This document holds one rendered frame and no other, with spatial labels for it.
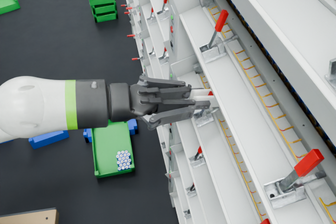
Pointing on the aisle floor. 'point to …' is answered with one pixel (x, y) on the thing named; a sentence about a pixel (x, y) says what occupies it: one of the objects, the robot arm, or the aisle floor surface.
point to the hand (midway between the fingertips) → (207, 98)
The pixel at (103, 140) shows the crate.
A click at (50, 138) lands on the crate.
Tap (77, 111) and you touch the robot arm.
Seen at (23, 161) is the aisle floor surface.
